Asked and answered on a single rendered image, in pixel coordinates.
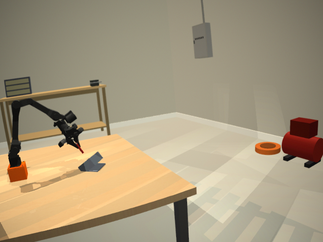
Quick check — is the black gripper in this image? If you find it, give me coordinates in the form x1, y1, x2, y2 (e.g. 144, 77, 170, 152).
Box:
58, 125, 84, 149

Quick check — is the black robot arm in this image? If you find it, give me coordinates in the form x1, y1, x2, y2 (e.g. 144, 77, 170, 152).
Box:
8, 98, 77, 168

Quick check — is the grey sloped panel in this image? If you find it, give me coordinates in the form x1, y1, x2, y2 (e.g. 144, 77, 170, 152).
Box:
78, 151, 105, 172

